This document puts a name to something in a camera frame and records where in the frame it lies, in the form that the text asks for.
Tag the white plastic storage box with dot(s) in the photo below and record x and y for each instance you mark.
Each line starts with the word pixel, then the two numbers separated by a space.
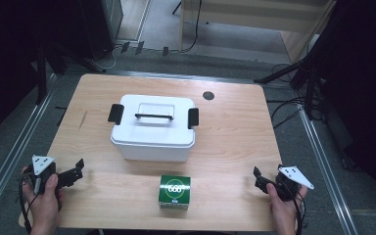
pixel 153 151

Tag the light wooden cabinet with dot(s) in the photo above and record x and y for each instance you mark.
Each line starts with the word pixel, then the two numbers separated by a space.
pixel 241 16

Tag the person's left hand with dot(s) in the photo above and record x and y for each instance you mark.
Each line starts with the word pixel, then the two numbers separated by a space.
pixel 44 205

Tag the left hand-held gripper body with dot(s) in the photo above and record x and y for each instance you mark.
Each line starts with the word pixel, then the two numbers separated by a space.
pixel 42 163

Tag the white lid with black clips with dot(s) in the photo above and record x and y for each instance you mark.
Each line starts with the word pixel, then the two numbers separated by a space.
pixel 153 130

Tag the black metal post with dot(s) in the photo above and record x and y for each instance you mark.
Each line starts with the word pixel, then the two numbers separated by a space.
pixel 41 75

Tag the black tripod stand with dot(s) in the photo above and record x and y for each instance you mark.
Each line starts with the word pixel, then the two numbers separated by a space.
pixel 293 70

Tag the person's right hand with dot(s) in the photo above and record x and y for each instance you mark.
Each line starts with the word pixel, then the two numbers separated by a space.
pixel 284 212

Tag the aluminium floor rail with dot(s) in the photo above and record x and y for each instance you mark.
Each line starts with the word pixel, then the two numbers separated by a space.
pixel 13 153
pixel 326 169

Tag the black cabinet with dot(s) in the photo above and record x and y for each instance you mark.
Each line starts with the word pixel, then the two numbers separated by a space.
pixel 101 26

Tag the black tape strip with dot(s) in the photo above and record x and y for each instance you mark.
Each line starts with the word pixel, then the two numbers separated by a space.
pixel 165 51
pixel 139 48
pixel 124 47

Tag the black round table grommet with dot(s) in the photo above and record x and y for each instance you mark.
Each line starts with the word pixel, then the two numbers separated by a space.
pixel 208 95

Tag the green cardboard box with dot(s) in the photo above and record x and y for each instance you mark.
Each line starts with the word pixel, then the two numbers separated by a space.
pixel 174 192

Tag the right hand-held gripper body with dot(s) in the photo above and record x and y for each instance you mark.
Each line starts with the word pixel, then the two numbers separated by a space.
pixel 293 176

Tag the dark curtain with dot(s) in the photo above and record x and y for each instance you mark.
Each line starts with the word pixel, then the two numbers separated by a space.
pixel 365 81
pixel 3 65

